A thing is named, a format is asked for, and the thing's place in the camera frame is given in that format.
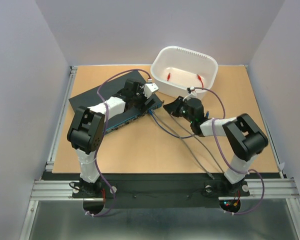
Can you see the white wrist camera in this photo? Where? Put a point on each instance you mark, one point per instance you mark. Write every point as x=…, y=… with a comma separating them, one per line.
x=149, y=89
x=191, y=92

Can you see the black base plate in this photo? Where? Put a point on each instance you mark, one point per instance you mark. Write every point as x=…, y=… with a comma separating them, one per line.
x=159, y=190

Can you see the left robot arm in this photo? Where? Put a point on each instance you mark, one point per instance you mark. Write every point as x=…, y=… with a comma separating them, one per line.
x=89, y=126

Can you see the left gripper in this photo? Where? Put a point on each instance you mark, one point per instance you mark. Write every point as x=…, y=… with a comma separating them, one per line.
x=141, y=106

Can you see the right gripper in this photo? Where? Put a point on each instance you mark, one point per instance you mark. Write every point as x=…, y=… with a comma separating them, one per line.
x=172, y=107

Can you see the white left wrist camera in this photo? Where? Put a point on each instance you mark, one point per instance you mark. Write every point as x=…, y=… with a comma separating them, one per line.
x=149, y=89

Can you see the aluminium frame rail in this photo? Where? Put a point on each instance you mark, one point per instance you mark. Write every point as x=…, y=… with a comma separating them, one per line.
x=285, y=188

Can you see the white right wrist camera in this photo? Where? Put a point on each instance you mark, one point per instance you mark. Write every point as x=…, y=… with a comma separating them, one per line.
x=191, y=92

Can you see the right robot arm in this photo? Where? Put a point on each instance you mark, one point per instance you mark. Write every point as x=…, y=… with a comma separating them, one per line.
x=246, y=139

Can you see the white plastic tub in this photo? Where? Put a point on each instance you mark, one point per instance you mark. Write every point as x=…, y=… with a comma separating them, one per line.
x=176, y=68

